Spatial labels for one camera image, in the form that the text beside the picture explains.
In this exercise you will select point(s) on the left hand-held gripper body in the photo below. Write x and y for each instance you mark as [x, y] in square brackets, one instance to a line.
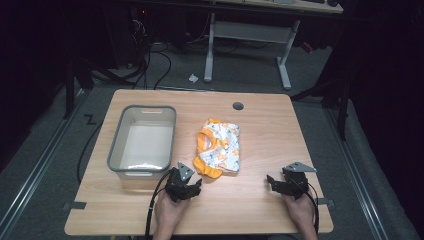
[176, 186]

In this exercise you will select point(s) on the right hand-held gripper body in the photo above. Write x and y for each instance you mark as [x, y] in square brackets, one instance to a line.
[295, 183]

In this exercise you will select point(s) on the person's left hand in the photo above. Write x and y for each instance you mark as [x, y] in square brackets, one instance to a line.
[168, 211]

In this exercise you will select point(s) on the person's right hand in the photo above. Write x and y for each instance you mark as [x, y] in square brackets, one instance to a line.
[300, 211]

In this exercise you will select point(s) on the black tape strip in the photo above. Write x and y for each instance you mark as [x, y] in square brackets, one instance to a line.
[326, 202]
[75, 205]

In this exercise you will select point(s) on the orange and white patterned garment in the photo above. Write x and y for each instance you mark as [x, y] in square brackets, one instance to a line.
[221, 146]

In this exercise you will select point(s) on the white bin with grey rim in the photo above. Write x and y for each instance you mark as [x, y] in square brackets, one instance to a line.
[143, 143]

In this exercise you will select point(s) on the black metal stand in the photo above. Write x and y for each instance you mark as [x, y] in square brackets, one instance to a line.
[341, 100]
[71, 86]

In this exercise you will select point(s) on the crumpled white paper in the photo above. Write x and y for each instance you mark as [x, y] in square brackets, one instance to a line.
[193, 78]

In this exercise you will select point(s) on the small red object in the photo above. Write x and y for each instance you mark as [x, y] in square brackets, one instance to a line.
[307, 47]

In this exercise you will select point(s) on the desk with white metal legs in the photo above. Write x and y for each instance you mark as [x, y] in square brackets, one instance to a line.
[248, 31]

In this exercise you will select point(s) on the black computer mouse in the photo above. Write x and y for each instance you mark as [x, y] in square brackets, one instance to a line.
[332, 2]

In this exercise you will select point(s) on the metal floor rail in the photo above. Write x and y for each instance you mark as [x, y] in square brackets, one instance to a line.
[36, 166]
[360, 176]

